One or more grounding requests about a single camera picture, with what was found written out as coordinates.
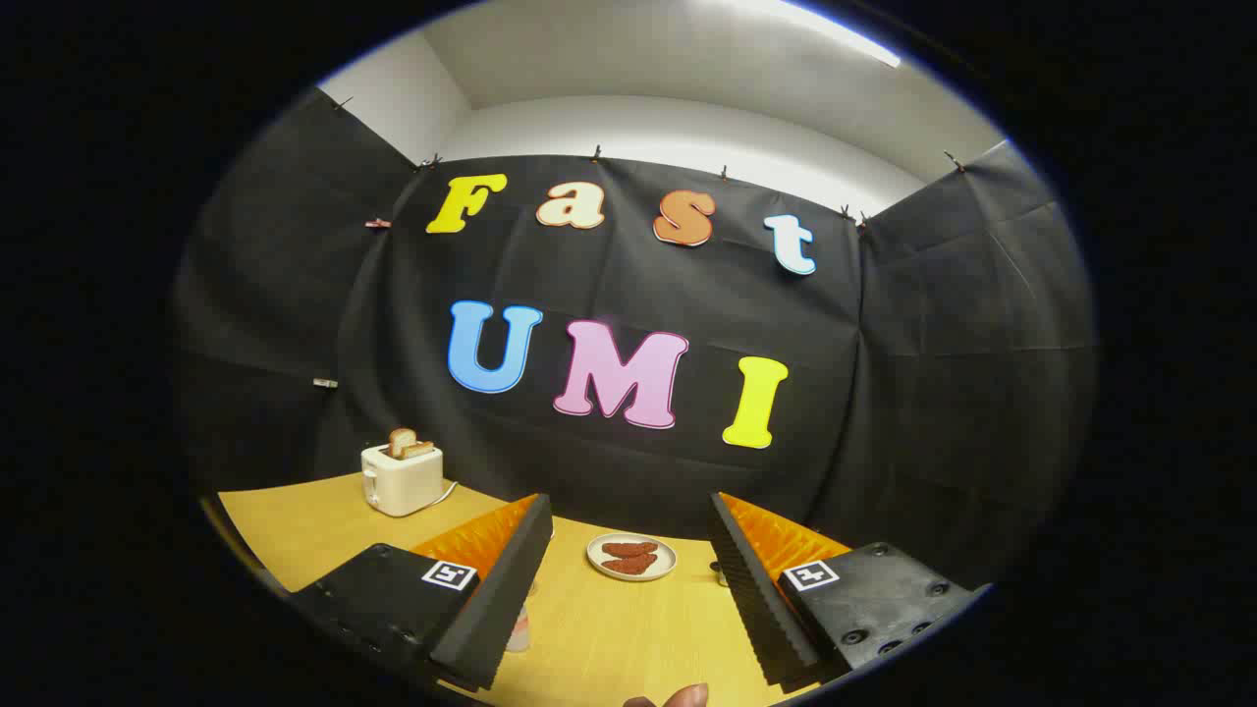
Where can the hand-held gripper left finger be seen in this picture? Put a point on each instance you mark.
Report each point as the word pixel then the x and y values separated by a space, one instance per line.
pixel 491 609

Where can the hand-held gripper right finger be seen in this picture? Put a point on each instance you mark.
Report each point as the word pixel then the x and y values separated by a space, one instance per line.
pixel 761 609

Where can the cream toaster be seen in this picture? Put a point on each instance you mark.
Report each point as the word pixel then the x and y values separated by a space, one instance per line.
pixel 403 483

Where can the white round plate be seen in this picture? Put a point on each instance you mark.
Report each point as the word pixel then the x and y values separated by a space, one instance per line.
pixel 666 562

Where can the red meat patty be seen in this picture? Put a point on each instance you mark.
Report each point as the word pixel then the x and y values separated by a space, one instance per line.
pixel 630 565
pixel 630 549

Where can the wooden table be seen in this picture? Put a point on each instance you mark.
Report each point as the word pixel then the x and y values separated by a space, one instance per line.
pixel 609 628

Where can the black backdrop cloth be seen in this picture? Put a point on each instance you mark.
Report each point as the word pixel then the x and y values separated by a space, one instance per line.
pixel 884 393

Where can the toast slice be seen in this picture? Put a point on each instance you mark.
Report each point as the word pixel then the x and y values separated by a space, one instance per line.
pixel 401 440
pixel 419 450

